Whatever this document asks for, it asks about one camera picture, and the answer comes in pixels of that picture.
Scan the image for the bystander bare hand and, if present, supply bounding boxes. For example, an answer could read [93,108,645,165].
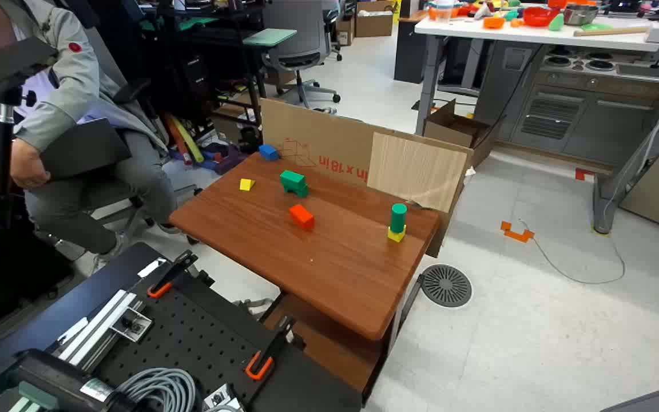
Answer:
[10,139,53,191]

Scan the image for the orange rectangular block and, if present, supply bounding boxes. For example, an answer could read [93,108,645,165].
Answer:
[288,200,318,233]

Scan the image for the green rectangular block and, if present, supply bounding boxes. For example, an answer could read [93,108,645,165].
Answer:
[278,166,312,198]

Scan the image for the green cylinder block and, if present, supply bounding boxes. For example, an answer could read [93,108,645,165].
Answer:
[390,200,409,236]

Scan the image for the seated person grey clothes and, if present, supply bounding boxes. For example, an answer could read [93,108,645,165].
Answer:
[0,0,184,259]

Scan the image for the yellow green hoops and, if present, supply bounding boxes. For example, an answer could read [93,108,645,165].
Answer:
[162,111,209,166]

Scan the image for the black green device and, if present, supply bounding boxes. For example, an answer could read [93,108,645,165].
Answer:
[0,348,129,412]

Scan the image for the black perforated mounting board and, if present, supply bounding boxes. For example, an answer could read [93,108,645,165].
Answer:
[0,239,364,412]

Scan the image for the green topped black table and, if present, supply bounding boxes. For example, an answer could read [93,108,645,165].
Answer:
[190,24,302,127]

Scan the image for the grey office chair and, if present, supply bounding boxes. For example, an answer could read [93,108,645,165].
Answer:
[262,0,343,115]

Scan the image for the large flat cardboard box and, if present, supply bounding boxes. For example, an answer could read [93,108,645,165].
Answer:
[258,96,476,259]

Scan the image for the distant brown cardboard box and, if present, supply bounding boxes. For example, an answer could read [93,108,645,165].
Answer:
[355,0,398,38]

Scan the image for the open brown cardboard box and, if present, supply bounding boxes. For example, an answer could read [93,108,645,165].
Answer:
[422,97,499,168]

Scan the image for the round black floor drain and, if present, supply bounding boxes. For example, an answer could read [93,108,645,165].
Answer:
[416,263,475,308]

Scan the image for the white grey desk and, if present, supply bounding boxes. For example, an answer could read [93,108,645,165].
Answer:
[412,10,659,139]

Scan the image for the red bowl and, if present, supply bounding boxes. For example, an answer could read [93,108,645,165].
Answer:
[523,5,559,30]

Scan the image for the grey toy kitchen cabinet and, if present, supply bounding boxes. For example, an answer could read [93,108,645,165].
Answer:
[494,51,659,171]

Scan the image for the grey slanted table leg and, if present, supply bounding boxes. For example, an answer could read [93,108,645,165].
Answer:
[591,67,659,236]

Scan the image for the silver aluminium rail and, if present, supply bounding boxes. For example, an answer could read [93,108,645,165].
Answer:
[53,285,156,369]

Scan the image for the black clamp orange handle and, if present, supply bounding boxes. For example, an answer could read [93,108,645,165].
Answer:
[144,250,201,301]
[242,315,302,385]

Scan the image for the grey coiled cable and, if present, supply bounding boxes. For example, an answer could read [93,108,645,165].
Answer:
[115,365,200,412]

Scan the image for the orange floor bracket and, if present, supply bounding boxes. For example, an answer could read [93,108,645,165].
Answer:
[499,220,535,244]

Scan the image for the thin grey floor cable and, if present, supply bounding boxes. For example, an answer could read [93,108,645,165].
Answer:
[524,226,627,285]

